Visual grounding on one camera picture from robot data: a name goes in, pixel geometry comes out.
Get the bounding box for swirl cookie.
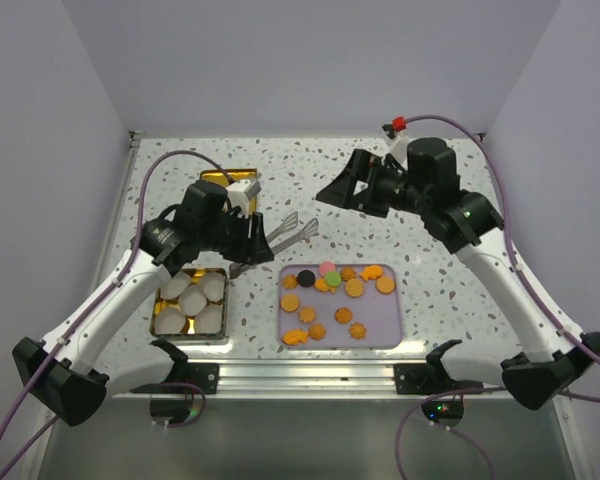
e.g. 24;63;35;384
348;322;367;340
281;274;298;290
308;323;326;341
340;266;358;282

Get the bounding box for small orange fish cookie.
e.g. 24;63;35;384
314;277;337;293

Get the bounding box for swirl cookie top left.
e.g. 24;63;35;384
281;274;298;290

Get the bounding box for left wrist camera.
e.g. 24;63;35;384
226;178;261;216

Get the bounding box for round chip cookie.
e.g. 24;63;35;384
334;307;353;324

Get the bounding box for pink round cookie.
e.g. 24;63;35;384
318;261;336;276

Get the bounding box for round dotted cookie right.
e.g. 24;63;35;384
376;275;395;295

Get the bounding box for orange fish cookie top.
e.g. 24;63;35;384
359;264;384;282

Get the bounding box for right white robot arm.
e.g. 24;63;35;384
316;137;600;410

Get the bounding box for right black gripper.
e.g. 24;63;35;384
316;148;431;219

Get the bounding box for swirl cookie top centre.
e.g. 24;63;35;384
340;266;358;282

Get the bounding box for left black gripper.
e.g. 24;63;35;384
199;207;274;264

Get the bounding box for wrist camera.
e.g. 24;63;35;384
226;178;261;216
381;116;411;165

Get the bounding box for swirl cookie bottom right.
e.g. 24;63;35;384
348;322;367;340

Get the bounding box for gold tin lid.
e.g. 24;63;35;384
199;168;261;216

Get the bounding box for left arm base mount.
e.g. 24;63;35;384
151;338;220;394

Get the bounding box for black round cookie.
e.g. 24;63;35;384
296;269;316;288

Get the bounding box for round dotted cookie left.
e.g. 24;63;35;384
280;293;300;313

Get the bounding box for white paper cup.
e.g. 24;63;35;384
198;271;225;303
193;304;223;334
153;307;188;335
160;271;191;300
178;285;207;317

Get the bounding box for gold cookie tin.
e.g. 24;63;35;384
149;268;228;342

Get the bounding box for round dotted cookie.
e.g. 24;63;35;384
345;278;365;298
280;293;300;313
376;275;395;295

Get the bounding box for orange fish cookie bottom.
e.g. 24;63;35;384
282;329;309;346

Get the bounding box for flower cookie left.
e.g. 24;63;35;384
298;306;317;324

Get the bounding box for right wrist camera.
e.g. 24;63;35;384
381;116;411;165

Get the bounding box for lilac plastic tray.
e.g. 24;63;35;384
277;264;404;351

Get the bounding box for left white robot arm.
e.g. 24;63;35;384
12;179;274;426

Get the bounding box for green round cookie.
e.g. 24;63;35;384
324;270;342;288

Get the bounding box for aluminium rail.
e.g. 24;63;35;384
114;357;566;401

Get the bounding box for round dotted cookie centre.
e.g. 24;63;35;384
345;278;365;298

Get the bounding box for swirl cookie bottom left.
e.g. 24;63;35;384
308;323;326;341

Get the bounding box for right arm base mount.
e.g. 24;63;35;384
393;340;483;396

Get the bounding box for metal tongs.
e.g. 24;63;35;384
228;211;320;279

